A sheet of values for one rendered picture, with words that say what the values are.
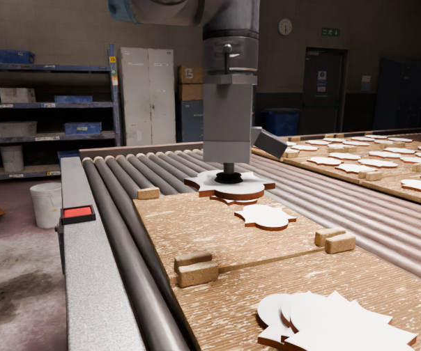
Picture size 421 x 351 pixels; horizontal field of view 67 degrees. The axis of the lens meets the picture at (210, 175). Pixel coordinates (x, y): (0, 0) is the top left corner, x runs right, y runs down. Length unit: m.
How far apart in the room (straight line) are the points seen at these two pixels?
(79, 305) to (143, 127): 4.78
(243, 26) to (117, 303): 0.41
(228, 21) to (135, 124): 4.81
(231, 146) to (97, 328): 0.29
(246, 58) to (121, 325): 0.38
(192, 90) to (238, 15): 5.11
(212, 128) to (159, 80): 4.84
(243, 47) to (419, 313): 0.40
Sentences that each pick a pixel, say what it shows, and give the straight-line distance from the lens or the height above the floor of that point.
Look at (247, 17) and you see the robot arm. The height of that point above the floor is 1.30.
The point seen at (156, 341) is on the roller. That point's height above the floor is 0.91.
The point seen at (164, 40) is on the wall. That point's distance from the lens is 5.90.
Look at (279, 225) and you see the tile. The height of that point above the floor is 0.95.
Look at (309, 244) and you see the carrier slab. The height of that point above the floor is 0.94.
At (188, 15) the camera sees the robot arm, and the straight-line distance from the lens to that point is 0.44.
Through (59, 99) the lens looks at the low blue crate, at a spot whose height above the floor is 1.15.
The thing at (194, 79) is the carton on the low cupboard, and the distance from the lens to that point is 5.52.
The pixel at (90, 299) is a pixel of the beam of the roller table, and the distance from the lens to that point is 0.53.
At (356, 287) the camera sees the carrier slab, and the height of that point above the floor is 0.94.
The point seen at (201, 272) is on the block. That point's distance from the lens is 0.48.
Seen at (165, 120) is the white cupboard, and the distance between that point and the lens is 5.28.
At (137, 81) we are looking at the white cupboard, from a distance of 5.20.
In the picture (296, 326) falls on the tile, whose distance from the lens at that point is 0.38.
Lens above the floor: 1.20
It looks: 14 degrees down
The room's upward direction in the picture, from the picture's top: straight up
